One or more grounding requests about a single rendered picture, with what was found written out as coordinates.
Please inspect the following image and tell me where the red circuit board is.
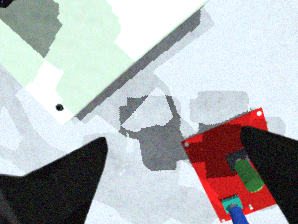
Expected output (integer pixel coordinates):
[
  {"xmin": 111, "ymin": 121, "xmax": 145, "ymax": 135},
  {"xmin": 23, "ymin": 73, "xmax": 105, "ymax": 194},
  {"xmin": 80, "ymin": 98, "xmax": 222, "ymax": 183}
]
[{"xmin": 181, "ymin": 106, "xmax": 277, "ymax": 224}]

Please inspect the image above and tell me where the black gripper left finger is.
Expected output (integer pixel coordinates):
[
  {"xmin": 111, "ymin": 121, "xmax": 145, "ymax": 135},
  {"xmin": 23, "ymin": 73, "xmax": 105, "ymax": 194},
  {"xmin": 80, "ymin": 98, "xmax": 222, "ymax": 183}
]
[{"xmin": 0, "ymin": 137, "xmax": 109, "ymax": 224}]

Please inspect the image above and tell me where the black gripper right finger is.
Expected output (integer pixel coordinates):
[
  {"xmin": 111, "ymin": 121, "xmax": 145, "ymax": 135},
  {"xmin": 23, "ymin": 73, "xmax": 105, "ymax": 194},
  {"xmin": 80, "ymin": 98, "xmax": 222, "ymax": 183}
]
[{"xmin": 240, "ymin": 125, "xmax": 298, "ymax": 224}]

